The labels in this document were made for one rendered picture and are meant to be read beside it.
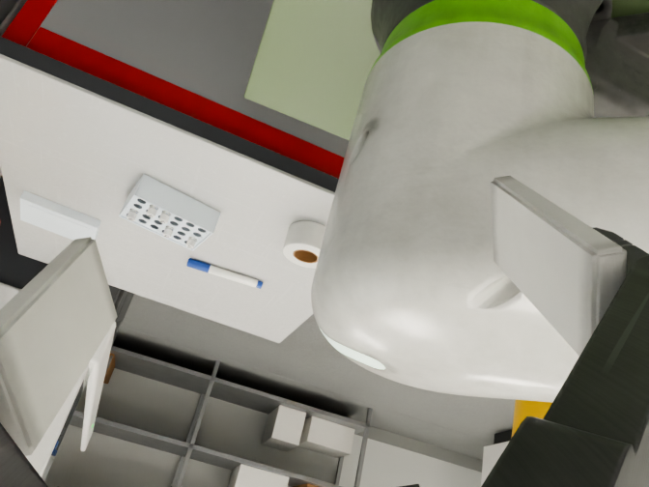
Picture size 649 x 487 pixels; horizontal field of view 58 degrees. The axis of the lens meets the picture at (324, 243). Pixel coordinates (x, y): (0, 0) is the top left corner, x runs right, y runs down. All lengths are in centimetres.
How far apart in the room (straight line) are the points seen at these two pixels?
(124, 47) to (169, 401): 408
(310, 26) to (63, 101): 44
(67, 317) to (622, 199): 19
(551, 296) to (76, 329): 13
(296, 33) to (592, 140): 27
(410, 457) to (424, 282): 503
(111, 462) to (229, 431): 86
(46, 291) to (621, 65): 34
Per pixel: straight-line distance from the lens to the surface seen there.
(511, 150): 26
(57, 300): 17
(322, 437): 456
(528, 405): 303
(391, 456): 517
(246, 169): 78
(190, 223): 89
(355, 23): 45
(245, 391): 436
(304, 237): 83
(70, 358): 18
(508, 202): 18
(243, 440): 481
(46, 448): 133
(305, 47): 47
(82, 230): 108
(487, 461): 460
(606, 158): 25
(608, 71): 40
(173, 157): 82
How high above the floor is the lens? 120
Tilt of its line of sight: 30 degrees down
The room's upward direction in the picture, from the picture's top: 166 degrees counter-clockwise
